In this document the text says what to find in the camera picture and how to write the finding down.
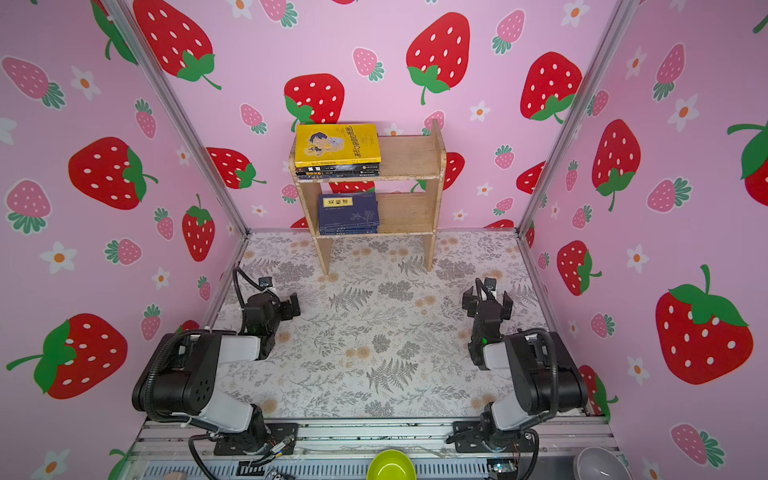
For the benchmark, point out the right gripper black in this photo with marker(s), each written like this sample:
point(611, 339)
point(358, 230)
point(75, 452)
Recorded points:
point(487, 303)

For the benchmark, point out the black wolf cover book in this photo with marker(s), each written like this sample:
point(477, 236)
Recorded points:
point(369, 167)

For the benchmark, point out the yellow cartoon cover book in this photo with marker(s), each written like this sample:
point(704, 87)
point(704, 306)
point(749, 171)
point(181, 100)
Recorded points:
point(336, 144)

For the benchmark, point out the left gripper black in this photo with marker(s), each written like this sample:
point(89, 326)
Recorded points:
point(287, 314)

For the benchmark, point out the grey bowl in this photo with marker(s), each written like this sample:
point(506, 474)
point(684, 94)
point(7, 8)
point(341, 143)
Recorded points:
point(595, 463)

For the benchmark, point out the green bowl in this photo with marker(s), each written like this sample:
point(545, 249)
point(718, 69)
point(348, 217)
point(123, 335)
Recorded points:
point(391, 465)

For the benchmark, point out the purple-navy book yellow label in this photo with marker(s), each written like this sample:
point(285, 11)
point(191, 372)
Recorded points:
point(351, 211)

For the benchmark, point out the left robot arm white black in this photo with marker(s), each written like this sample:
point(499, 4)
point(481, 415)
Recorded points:
point(178, 385)

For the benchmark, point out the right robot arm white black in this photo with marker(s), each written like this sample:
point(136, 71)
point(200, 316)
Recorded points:
point(545, 379)

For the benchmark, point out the black antler cover book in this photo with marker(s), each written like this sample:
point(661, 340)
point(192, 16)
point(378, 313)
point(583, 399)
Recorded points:
point(335, 175)

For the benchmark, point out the wooden two-tier shelf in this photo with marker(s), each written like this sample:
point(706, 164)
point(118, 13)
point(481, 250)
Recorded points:
point(404, 158)

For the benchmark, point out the blue book yellow label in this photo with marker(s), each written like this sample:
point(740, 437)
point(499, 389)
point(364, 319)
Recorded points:
point(355, 230)

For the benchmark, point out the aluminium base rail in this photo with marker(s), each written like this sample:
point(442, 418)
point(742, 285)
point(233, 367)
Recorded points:
point(345, 448)

